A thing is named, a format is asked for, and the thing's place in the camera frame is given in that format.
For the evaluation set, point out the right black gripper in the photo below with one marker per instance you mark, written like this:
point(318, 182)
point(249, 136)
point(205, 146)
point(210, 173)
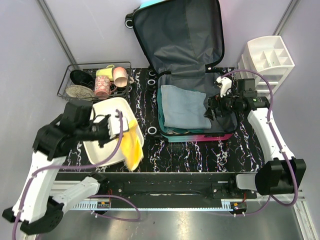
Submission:
point(215, 101)

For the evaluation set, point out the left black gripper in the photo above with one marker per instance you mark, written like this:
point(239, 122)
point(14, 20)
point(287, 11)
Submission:
point(103, 141)

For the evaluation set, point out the blue cloth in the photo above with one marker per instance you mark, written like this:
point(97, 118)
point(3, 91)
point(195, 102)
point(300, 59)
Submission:
point(183, 109)

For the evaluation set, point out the yellow towel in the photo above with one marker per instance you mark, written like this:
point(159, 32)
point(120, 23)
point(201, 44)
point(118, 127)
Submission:
point(131, 146)

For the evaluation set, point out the teal cloth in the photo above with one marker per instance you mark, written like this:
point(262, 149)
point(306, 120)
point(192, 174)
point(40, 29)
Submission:
point(161, 120)

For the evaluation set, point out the pink and teal kids suitcase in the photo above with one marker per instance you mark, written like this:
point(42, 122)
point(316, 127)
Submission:
point(183, 42)

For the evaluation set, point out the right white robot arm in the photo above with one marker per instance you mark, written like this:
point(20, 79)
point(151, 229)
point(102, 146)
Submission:
point(282, 172)

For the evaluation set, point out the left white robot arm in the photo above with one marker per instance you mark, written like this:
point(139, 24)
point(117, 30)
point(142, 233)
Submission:
point(37, 211)

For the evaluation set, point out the white plastic basin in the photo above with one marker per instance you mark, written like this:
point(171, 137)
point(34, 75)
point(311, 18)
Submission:
point(97, 154)

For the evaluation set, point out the patterned pink mug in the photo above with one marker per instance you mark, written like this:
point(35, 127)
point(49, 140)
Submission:
point(104, 87)

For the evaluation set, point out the speckled grey plate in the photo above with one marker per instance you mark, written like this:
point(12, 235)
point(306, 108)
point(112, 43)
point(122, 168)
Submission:
point(79, 91)

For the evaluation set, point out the black marble pattern mat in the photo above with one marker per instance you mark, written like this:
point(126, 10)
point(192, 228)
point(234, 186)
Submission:
point(240, 153)

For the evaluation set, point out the black bowl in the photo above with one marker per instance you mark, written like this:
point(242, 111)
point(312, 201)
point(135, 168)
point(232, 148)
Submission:
point(82, 78)

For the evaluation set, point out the plain pink mug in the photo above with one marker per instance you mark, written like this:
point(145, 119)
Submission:
point(121, 78)

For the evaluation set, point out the yellow mug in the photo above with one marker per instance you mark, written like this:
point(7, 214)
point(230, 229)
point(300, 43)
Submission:
point(107, 71)

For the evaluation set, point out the white drawer organizer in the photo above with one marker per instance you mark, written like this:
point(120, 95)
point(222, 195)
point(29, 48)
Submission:
point(268, 56)

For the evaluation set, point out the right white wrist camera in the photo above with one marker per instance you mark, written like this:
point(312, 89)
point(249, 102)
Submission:
point(225, 84)

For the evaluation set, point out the black wire dish rack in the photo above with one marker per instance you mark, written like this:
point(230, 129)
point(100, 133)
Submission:
point(91, 68)

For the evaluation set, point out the aluminium frame rail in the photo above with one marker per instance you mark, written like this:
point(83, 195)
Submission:
point(107, 200)

